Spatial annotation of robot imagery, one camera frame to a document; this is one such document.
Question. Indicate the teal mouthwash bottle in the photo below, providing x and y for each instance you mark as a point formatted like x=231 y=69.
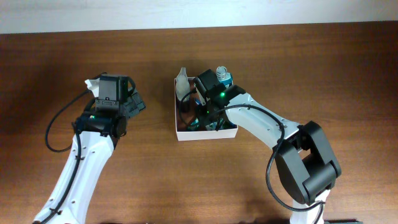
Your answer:
x=224 y=76

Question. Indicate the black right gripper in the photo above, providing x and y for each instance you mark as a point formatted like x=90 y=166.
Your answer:
x=204 y=116

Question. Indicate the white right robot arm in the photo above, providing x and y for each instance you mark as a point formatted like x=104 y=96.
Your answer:
x=302 y=168

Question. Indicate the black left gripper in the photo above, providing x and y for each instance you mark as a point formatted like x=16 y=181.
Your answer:
x=135 y=102

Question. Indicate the red green toothpaste tube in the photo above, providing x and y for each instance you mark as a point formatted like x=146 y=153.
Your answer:
x=194 y=126

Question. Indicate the pink cardboard box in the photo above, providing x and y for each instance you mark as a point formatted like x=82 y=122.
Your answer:
x=201 y=134

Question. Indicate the green white soap packet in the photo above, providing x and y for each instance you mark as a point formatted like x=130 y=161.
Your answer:
x=215 y=126

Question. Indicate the purple foaming soap pump bottle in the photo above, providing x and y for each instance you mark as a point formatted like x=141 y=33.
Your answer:
x=182 y=87

